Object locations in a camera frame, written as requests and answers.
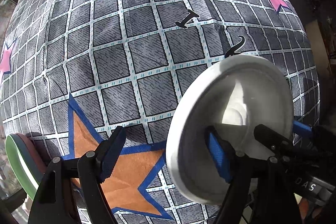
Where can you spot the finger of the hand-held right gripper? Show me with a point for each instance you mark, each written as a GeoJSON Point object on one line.
{"type": "Point", "coordinates": [302, 129]}
{"type": "Point", "coordinates": [267, 134]}

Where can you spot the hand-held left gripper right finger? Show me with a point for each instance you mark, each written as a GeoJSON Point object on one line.
{"type": "Point", "coordinates": [219, 158]}

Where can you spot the white plate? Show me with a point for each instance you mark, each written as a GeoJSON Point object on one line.
{"type": "Point", "coordinates": [210, 98]}

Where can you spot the grey checked star tablecloth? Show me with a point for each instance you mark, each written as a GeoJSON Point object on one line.
{"type": "Point", "coordinates": [131, 29]}

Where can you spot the green rectangular plate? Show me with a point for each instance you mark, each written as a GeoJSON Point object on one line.
{"type": "Point", "coordinates": [18, 163]}

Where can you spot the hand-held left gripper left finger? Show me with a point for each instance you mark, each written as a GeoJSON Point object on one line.
{"type": "Point", "coordinates": [113, 155]}

